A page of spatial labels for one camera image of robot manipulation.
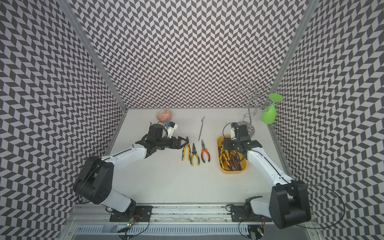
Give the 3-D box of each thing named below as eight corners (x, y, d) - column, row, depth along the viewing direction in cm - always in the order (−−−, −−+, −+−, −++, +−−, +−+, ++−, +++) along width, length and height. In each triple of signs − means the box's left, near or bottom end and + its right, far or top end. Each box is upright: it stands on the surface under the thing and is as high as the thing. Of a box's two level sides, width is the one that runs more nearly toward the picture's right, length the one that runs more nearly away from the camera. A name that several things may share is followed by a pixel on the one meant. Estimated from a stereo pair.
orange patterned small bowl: (157, 124, 116) (155, 118, 110) (159, 116, 121) (157, 109, 115) (170, 124, 116) (169, 118, 110) (172, 116, 121) (170, 109, 115)
